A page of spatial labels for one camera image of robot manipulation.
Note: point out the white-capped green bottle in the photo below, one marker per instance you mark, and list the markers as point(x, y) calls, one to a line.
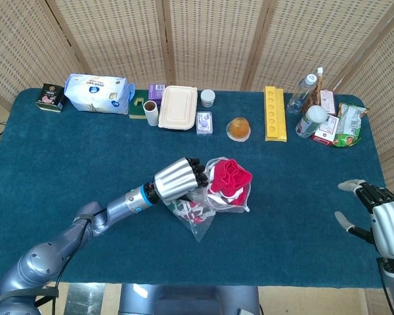
point(310, 123)

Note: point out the clear plastic water bottle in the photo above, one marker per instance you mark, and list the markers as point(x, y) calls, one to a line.
point(298, 96)

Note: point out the white blue tissue pack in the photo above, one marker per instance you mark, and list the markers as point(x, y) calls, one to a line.
point(95, 93)

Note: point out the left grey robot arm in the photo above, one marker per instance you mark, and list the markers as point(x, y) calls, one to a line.
point(36, 262)

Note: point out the small white lidded jar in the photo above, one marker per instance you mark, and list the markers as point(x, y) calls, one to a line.
point(207, 97)

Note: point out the red white green patterned garment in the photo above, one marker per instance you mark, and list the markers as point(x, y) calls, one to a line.
point(231, 177)

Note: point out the dark green tin can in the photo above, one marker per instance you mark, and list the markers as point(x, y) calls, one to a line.
point(50, 97)

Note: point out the beige lidded lunch box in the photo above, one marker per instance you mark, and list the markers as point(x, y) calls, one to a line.
point(178, 107)

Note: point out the pink white carton box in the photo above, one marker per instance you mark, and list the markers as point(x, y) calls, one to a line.
point(327, 101)

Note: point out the clear plastic zip bag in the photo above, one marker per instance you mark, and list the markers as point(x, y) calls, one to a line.
point(200, 226)

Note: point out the brown pouch with white cap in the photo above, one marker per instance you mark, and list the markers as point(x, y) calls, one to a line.
point(315, 93)

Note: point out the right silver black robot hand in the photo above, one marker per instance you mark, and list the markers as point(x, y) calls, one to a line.
point(390, 226)

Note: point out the orange jelly cup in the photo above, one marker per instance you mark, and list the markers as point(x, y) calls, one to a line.
point(238, 128)

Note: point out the woven bamboo folding screen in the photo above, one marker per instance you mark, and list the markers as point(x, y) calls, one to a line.
point(213, 39)

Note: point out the yellow block with round holes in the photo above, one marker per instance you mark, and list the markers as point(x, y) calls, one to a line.
point(275, 115)

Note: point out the white cardboard paper roll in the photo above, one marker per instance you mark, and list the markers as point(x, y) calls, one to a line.
point(151, 115)

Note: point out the dark blue table cloth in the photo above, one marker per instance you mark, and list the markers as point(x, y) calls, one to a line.
point(85, 157)

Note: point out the green yellow sponge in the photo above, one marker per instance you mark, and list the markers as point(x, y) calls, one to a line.
point(137, 105)

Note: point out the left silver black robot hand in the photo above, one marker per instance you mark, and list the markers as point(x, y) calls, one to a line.
point(175, 178)

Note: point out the red white carton box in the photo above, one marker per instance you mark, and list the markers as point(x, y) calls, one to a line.
point(326, 131)

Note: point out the small purple box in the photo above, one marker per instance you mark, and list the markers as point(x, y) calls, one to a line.
point(156, 92)

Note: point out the green snack bag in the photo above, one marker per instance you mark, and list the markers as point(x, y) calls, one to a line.
point(349, 126)

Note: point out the grey robot torso base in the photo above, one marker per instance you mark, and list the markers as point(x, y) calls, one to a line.
point(190, 300)

